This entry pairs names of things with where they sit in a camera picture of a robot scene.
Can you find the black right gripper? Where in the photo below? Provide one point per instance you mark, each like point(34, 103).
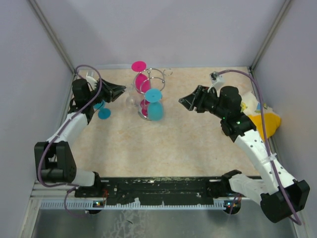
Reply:
point(197, 98)

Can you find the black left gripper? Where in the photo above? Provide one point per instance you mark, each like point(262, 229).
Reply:
point(116, 89)

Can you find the clear wine glass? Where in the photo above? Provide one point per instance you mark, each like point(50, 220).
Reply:
point(132, 98)

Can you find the blue wine glass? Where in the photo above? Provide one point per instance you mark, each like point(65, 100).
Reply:
point(103, 112)
point(154, 107)

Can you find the blue wine glass front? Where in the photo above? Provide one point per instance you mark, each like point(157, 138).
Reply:
point(154, 107)

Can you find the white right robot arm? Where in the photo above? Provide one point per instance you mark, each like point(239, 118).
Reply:
point(280, 195)

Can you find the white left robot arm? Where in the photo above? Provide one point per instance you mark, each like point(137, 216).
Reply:
point(54, 161)

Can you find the pink plastic wine glass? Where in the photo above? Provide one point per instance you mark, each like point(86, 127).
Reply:
point(142, 85)

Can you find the chrome wine glass rack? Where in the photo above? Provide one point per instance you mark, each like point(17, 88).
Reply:
point(155, 73)

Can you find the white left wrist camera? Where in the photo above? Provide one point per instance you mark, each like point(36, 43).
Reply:
point(90, 78)

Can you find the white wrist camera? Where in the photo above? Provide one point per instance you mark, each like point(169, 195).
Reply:
point(90, 78)
point(217, 81)

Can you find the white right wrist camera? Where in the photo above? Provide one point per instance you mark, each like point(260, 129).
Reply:
point(217, 81)

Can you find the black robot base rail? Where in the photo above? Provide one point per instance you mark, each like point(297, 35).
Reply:
point(156, 193)

